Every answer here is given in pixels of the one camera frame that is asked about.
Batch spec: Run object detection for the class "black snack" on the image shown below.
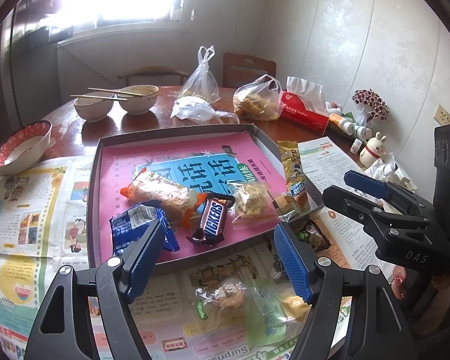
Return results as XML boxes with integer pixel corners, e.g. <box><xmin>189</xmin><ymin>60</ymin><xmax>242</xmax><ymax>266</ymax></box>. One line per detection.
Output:
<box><xmin>296</xmin><ymin>219</ymin><xmax>331</xmax><ymax>253</ymax></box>

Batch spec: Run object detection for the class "dark brown cake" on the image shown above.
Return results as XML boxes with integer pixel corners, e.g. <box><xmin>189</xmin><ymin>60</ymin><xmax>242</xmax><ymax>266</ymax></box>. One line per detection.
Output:
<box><xmin>270</xmin><ymin>258</ymin><xmax>289</xmax><ymax>283</ymax></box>

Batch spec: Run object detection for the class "yellow cartoon snack packet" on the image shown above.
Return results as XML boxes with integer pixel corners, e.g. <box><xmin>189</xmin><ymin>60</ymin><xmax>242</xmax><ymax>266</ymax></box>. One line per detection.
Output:
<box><xmin>278</xmin><ymin>141</ymin><xmax>310</xmax><ymax>211</ymax></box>

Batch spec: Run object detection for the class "blue biscuit packet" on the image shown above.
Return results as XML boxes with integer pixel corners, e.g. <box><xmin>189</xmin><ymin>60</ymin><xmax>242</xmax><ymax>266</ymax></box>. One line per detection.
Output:
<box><xmin>109</xmin><ymin>200</ymin><xmax>180</xmax><ymax>256</ymax></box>

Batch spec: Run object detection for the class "small yellow cake packet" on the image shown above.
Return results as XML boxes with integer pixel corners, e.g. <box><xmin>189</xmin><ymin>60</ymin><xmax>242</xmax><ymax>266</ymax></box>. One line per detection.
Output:
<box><xmin>272</xmin><ymin>193</ymin><xmax>302</xmax><ymax>222</ymax></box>

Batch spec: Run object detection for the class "clear pastry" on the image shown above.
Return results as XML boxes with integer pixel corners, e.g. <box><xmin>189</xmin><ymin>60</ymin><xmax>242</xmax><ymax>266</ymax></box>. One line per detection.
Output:
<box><xmin>227</xmin><ymin>180</ymin><xmax>276</xmax><ymax>224</ymax></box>

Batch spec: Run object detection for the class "orange cracker packet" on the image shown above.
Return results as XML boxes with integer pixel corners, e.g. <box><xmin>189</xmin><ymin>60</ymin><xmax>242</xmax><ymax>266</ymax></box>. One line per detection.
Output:
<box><xmin>120</xmin><ymin>168</ymin><xmax>206</xmax><ymax>228</ymax></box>

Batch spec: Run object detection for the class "Snickers bar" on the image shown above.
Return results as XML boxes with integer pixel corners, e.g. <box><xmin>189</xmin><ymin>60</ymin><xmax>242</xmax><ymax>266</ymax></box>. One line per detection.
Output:
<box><xmin>187</xmin><ymin>193</ymin><xmax>236</xmax><ymax>246</ymax></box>

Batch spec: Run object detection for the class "plastic bag of fried snacks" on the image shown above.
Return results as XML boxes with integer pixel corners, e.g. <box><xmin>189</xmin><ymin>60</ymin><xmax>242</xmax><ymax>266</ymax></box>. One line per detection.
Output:
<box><xmin>232</xmin><ymin>74</ymin><xmax>284</xmax><ymax>121</ymax></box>

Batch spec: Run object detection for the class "person's right hand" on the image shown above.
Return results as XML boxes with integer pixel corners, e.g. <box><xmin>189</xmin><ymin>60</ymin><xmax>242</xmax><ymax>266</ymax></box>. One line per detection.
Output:
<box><xmin>391</xmin><ymin>266</ymin><xmax>450</xmax><ymax>340</ymax></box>

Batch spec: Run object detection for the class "crumpled white tissue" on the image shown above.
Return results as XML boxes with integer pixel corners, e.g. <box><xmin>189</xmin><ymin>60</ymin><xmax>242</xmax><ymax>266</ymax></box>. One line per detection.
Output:
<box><xmin>364</xmin><ymin>153</ymin><xmax>417</xmax><ymax>192</ymax></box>

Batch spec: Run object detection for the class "rabbit figurine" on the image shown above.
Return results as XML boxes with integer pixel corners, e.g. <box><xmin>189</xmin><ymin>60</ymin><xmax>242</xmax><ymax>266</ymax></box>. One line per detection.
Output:
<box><xmin>359</xmin><ymin>132</ymin><xmax>386</xmax><ymax>168</ymax></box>

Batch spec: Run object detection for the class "small white bottle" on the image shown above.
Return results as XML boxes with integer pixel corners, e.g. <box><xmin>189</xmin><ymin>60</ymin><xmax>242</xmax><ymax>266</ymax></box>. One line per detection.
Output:
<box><xmin>355</xmin><ymin>125</ymin><xmax>372</xmax><ymax>141</ymax></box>

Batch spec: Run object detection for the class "right newspaper sheet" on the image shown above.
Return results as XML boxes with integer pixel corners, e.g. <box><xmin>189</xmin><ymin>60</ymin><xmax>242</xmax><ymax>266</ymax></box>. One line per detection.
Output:
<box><xmin>298</xmin><ymin>137</ymin><xmax>394</xmax><ymax>279</ymax></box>

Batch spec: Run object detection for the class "orange capped bottle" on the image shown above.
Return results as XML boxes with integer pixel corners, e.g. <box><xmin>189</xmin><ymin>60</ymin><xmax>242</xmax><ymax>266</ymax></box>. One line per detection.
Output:
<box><xmin>328</xmin><ymin>114</ymin><xmax>355</xmax><ymax>136</ymax></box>

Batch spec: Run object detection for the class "red flower decoration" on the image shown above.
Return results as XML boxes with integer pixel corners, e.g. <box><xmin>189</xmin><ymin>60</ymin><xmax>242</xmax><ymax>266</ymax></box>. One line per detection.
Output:
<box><xmin>352</xmin><ymin>89</ymin><xmax>390</xmax><ymax>122</ymax></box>

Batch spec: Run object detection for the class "green wrapped snack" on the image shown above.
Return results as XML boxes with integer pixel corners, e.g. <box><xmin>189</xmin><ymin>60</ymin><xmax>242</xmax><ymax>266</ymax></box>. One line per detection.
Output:
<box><xmin>244</xmin><ymin>279</ymin><xmax>311</xmax><ymax>349</ymax></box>

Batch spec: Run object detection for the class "student newspaper sheet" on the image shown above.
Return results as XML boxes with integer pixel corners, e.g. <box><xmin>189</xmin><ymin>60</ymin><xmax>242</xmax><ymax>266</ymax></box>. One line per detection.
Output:
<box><xmin>0</xmin><ymin>157</ymin><xmax>298</xmax><ymax>359</ymax></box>

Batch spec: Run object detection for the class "red tissue pack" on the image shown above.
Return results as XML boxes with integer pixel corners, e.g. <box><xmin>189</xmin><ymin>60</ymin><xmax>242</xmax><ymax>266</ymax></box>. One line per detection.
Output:
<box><xmin>280</xmin><ymin>76</ymin><xmax>328</xmax><ymax>136</ymax></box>

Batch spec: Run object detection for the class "round cookie clear wrapper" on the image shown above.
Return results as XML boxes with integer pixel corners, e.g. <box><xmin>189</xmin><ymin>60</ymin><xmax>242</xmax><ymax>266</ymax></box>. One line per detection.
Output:
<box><xmin>195</xmin><ymin>277</ymin><xmax>247</xmax><ymax>322</ymax></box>

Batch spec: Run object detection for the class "red rimmed bowl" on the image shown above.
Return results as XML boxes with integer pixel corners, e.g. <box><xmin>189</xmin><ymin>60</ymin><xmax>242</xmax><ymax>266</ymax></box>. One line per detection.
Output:
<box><xmin>0</xmin><ymin>120</ymin><xmax>53</xmax><ymax>176</ymax></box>

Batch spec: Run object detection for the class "grey cardboard box tray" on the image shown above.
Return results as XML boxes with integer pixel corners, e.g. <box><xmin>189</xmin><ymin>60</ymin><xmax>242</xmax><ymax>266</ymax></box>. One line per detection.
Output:
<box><xmin>86</xmin><ymin>123</ymin><xmax>325</xmax><ymax>275</ymax></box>

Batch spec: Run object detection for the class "wooden chair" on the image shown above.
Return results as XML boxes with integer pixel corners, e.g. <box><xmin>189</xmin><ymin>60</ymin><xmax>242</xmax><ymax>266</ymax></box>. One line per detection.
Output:
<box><xmin>222</xmin><ymin>52</ymin><xmax>276</xmax><ymax>89</ymax></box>

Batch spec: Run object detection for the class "left white bowl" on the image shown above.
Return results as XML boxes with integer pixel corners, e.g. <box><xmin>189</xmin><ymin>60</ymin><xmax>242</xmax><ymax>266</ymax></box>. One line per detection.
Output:
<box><xmin>74</xmin><ymin>92</ymin><xmax>113</xmax><ymax>123</ymax></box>

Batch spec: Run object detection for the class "white bowl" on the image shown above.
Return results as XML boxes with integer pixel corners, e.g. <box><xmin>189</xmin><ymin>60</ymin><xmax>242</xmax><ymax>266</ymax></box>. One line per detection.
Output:
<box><xmin>74</xmin><ymin>92</ymin><xmax>113</xmax><ymax>123</ymax></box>
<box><xmin>118</xmin><ymin>85</ymin><xmax>159</xmax><ymax>116</ymax></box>

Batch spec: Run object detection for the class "crumpled white plastic bag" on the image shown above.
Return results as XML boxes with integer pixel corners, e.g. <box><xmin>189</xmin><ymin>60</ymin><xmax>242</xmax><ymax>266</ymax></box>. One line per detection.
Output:
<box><xmin>170</xmin><ymin>96</ymin><xmax>240</xmax><ymax>124</ymax></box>

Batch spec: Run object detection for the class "tall clear plastic bag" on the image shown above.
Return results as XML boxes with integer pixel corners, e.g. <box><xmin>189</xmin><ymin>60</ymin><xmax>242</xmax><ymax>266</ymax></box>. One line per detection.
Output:
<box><xmin>177</xmin><ymin>46</ymin><xmax>221</xmax><ymax>104</ymax></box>

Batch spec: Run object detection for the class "right white bowl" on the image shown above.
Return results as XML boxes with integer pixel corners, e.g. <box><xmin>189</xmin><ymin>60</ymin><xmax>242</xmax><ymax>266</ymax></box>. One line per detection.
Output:
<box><xmin>118</xmin><ymin>85</ymin><xmax>159</xmax><ymax>116</ymax></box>

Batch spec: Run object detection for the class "black refrigerator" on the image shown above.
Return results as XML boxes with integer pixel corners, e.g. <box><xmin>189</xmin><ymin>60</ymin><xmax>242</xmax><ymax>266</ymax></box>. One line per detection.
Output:
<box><xmin>0</xmin><ymin>0</ymin><xmax>62</xmax><ymax>143</ymax></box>

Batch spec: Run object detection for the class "wall power socket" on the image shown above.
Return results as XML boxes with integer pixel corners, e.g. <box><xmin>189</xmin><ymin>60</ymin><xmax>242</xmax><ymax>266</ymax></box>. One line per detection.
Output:
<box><xmin>434</xmin><ymin>105</ymin><xmax>450</xmax><ymax>126</ymax></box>

